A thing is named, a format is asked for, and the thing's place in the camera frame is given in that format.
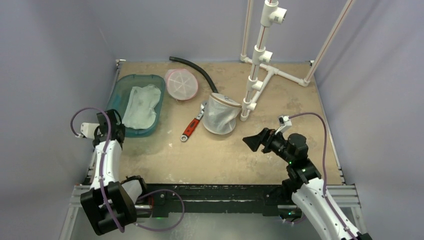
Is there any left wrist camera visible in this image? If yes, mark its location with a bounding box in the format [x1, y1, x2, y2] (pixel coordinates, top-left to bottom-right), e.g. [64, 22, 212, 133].
[77, 122, 100, 140]

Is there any teal plastic bin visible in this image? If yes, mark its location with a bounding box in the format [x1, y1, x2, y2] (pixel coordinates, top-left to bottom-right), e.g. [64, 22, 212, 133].
[106, 74, 166, 138]

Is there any white PVC pipe rack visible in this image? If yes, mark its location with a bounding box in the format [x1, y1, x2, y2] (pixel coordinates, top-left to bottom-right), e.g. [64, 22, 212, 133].
[240, 0, 355, 122]

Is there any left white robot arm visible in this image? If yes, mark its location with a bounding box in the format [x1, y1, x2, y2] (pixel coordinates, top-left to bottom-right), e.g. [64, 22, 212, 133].
[78, 109, 149, 236]

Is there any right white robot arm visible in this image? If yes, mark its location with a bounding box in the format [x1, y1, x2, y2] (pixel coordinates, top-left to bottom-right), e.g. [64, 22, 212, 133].
[242, 128, 372, 240]

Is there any white cloth garment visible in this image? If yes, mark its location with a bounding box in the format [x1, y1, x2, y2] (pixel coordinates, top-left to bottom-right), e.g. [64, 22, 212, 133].
[122, 84, 162, 130]

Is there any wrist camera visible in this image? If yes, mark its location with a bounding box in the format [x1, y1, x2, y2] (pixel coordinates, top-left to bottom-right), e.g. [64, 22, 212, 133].
[274, 115, 292, 135]
[77, 122, 100, 140]

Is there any red handled adjustable wrench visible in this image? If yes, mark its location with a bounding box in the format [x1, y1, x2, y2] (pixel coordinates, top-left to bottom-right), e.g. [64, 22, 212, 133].
[180, 100, 208, 142]

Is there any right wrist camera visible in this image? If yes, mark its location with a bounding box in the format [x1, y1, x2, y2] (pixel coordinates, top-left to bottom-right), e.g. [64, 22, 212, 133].
[274, 115, 292, 135]

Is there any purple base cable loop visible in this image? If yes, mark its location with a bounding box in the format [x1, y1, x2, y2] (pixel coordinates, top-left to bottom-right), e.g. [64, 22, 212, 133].
[132, 189, 186, 233]

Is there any black rubber hose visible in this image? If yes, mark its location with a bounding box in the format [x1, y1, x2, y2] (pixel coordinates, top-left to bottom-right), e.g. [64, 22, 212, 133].
[168, 56, 220, 95]

